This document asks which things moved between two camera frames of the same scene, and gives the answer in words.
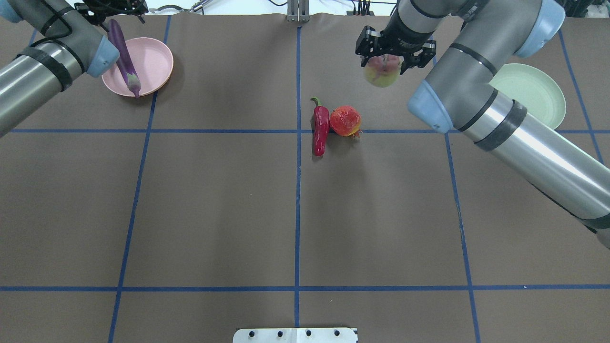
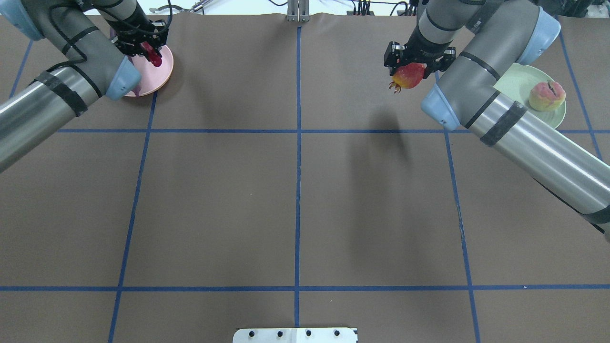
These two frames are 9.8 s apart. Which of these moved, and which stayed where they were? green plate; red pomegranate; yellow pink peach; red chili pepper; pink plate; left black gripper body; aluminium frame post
Moved: red chili pepper; left black gripper body; red pomegranate; yellow pink peach
Stayed: green plate; aluminium frame post; pink plate
